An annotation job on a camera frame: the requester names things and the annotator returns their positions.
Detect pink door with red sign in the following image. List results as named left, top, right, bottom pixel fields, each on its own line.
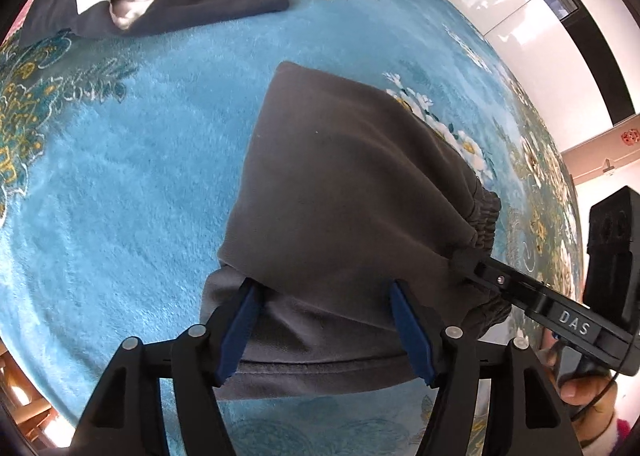
left=562, top=115, right=640, bottom=185

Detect blue floral bed blanket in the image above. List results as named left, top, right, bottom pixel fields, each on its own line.
left=0, top=0, right=586, bottom=456

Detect person's right hand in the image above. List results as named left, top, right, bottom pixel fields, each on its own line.
left=539, top=329, right=617, bottom=445

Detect orange wooden headboard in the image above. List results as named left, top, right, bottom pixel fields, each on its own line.
left=0, top=343, right=58, bottom=450

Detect grey fleece trousers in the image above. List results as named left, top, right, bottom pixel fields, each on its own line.
left=201, top=62, right=511, bottom=401

